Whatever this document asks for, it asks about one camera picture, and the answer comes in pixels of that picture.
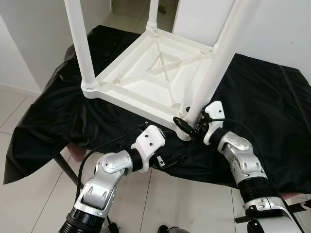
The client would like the white stool with pink seat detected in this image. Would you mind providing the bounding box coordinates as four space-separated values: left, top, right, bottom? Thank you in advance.
279 191 311 208
68 145 86 164

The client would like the white plastic table top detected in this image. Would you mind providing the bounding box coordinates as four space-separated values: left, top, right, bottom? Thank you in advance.
82 29 219 141

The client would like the black tablecloth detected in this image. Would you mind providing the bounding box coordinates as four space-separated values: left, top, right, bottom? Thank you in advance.
2 24 311 195

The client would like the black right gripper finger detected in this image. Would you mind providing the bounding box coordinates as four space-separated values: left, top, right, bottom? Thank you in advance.
173 116 194 139

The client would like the grey right robot foot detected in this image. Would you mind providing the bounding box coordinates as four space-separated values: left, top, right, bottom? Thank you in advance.
158 226 190 233

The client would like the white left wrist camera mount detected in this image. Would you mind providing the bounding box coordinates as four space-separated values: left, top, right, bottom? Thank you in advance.
131 125 166 173

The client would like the black metal table leg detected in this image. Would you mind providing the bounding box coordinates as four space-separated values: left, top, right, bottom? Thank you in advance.
236 200 311 224
53 154 81 187

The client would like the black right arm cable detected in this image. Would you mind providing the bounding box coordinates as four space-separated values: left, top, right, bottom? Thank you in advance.
204 116 273 195

